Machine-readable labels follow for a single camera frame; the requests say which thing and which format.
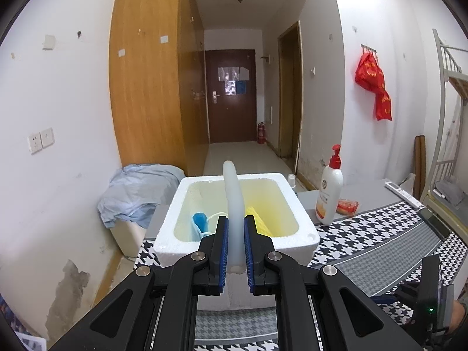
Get light blue cloth pile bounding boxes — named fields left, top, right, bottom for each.
left=97, top=164, right=185, bottom=229

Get houndstooth tablecloth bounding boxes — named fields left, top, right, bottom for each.
left=133, top=205, right=468, bottom=351

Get white hanging cloth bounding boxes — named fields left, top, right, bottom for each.
left=442, top=95, right=462, bottom=161

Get wooden side doorway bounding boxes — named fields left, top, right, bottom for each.
left=277, top=21, right=305, bottom=171

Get large red plastic bag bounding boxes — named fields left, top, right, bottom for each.
left=355, top=53, right=385, bottom=92

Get wooden boards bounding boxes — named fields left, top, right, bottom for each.
left=414, top=135, right=427, bottom=198

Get white wall switch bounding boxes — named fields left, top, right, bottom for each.
left=39, top=127, right=55, bottom=149

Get brown door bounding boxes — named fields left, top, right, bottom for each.
left=204, top=48, right=257, bottom=144

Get red snack packet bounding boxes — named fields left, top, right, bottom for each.
left=336, top=198, right=359, bottom=216

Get dark phone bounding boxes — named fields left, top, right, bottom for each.
left=419, top=208, right=452, bottom=242

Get yellow foam fruit net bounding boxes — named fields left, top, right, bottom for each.
left=244, top=206, right=273, bottom=238

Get small red plastic bag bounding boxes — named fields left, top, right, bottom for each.
left=374, top=90, right=393, bottom=122

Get metal bunk bed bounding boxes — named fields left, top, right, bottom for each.
left=420, top=28, right=468, bottom=213

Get white door notice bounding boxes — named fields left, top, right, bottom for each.
left=218, top=66, right=250, bottom=81

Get grey folded cloth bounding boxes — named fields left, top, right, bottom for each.
left=435, top=180, right=463, bottom=204

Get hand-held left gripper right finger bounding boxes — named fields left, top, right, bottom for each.
left=243, top=216, right=425, bottom=351

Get wooden wardrobe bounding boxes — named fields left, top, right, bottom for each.
left=109, top=0, right=210, bottom=176

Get white foam box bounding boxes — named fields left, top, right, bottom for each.
left=153, top=173, right=321, bottom=311

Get blue face mask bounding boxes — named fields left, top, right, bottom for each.
left=192, top=211, right=229, bottom=242

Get white lotion pump bottle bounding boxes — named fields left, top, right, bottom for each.
left=315, top=144, right=344, bottom=226

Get white remote control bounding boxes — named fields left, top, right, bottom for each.
left=385, top=181, right=421, bottom=208

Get printed paper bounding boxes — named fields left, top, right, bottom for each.
left=16, top=332, right=47, bottom=351

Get person's right forearm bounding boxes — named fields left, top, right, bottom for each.
left=453, top=296, right=468, bottom=337

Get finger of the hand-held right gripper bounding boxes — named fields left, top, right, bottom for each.
left=371, top=294, right=399, bottom=306

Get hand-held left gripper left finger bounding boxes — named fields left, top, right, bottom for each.
left=47, top=216, right=230, bottom=351

